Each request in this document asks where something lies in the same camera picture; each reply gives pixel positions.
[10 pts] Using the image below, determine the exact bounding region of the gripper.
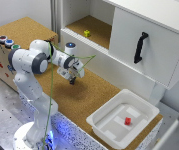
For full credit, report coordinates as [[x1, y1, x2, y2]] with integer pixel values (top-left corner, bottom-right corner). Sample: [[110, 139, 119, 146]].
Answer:
[[56, 59, 86, 82]]

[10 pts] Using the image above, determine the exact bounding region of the yellow block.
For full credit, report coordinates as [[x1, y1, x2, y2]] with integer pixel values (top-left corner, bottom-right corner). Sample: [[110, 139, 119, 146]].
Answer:
[[83, 29, 91, 38]]

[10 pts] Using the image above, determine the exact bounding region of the pink block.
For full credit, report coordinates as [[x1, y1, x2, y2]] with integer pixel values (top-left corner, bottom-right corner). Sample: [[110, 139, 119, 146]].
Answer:
[[124, 116, 132, 126]]

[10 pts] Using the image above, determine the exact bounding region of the white cabinet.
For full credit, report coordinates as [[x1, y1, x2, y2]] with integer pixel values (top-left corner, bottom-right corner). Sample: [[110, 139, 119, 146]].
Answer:
[[59, 0, 179, 107]]

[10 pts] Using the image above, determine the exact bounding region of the green button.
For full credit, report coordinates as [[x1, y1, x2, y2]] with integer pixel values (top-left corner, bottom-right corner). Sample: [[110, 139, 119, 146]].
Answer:
[[10, 43, 22, 51]]

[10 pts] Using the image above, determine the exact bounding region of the wooden drawer box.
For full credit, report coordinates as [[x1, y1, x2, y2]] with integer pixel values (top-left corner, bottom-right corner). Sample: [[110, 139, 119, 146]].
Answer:
[[0, 16, 59, 92]]

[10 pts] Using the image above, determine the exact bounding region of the blue button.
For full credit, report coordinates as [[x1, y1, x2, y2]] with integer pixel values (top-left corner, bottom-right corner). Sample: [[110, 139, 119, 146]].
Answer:
[[4, 38, 15, 48]]

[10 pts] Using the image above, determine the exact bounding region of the white plastic box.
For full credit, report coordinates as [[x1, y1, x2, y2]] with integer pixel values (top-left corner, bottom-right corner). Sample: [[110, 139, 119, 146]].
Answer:
[[85, 88, 161, 150]]

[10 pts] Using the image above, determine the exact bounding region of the red button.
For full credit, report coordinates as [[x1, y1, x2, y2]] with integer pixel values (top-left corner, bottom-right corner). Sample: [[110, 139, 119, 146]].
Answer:
[[0, 35, 8, 45]]

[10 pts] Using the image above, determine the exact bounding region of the white sliding door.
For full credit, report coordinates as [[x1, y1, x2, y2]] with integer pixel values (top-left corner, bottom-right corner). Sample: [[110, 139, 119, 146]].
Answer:
[[108, 6, 179, 88]]

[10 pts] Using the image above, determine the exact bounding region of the green cable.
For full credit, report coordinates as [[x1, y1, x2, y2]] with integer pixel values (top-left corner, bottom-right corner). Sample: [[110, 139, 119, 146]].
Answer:
[[41, 40, 97, 150]]

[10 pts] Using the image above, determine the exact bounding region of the black door handle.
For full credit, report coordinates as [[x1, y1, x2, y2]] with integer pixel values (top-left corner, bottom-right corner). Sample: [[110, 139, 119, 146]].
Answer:
[[133, 31, 149, 65]]

